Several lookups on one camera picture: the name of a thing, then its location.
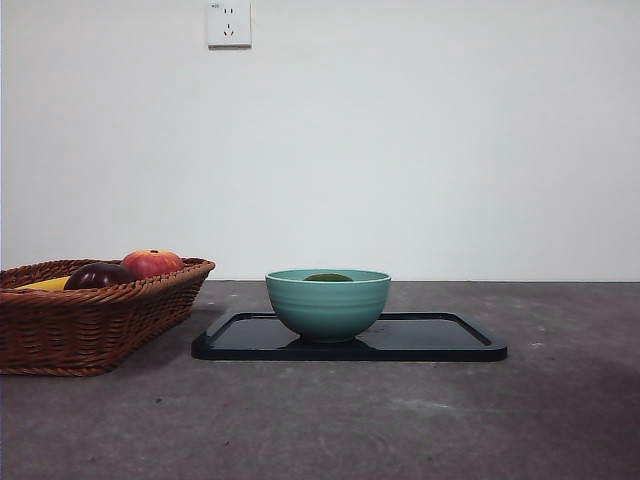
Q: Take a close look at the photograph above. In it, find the teal ribbed bowl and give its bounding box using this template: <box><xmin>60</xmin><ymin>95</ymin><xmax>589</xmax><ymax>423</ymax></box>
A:
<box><xmin>264</xmin><ymin>268</ymin><xmax>392</xmax><ymax>345</ymax></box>

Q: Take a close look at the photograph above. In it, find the black rectangular tray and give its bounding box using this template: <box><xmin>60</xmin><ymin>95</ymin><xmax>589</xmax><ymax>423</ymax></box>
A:
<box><xmin>191</xmin><ymin>311</ymin><xmax>509</xmax><ymax>363</ymax></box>

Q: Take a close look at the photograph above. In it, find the red yellow apple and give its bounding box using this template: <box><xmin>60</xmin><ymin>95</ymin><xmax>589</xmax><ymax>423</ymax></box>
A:
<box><xmin>120</xmin><ymin>248</ymin><xmax>185</xmax><ymax>280</ymax></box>

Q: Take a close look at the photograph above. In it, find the dark red apple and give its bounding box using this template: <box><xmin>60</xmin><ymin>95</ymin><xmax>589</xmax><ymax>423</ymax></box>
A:
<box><xmin>63</xmin><ymin>262</ymin><xmax>137</xmax><ymax>291</ymax></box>

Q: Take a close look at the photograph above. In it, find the brown wicker basket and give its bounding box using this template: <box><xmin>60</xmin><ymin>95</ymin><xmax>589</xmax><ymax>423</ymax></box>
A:
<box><xmin>0</xmin><ymin>257</ymin><xmax>216</xmax><ymax>377</ymax></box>

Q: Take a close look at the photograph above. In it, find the yellow banana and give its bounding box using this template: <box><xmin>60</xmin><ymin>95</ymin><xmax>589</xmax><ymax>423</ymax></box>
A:
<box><xmin>14</xmin><ymin>276</ymin><xmax>72</xmax><ymax>291</ymax></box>

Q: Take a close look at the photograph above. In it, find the white wall socket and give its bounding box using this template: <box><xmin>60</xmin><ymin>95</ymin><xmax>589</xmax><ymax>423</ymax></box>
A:
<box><xmin>207</xmin><ymin>0</ymin><xmax>252</xmax><ymax>50</ymax></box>

